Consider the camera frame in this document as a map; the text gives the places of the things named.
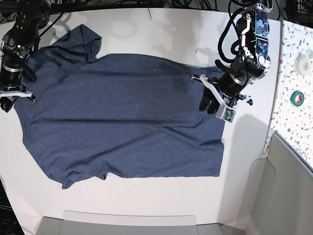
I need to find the terrazzo patterned side board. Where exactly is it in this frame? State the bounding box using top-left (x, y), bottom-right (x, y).
top-left (263, 21), bottom-right (313, 165)

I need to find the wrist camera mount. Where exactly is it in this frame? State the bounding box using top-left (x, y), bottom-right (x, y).
top-left (191, 74), bottom-right (253, 123)
top-left (0, 89), bottom-right (37, 102)

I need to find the grey bin front edge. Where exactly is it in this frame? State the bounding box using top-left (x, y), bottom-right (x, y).
top-left (36, 211), bottom-right (222, 235)

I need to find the green tape roll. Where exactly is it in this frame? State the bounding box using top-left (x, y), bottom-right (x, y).
top-left (290, 91), bottom-right (305, 107)

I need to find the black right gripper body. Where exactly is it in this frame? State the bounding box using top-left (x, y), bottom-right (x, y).
top-left (0, 55), bottom-right (24, 91)

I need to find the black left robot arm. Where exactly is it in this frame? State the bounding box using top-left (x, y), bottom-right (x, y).
top-left (193, 0), bottom-right (273, 121)

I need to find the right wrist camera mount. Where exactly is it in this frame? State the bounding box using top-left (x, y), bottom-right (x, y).
top-left (0, 89), bottom-right (37, 102)

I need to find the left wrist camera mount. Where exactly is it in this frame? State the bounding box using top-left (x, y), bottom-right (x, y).
top-left (191, 74), bottom-right (253, 123)

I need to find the clear tape spool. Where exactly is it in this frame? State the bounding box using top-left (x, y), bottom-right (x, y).
top-left (294, 48), bottom-right (313, 76)

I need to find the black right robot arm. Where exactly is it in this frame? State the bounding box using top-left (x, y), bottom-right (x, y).
top-left (0, 0), bottom-right (56, 112)

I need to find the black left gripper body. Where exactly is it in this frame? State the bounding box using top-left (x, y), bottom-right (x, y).
top-left (212, 73), bottom-right (244, 102)

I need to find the dark blue t-shirt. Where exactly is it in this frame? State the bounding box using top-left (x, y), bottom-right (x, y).
top-left (14, 25), bottom-right (224, 189)

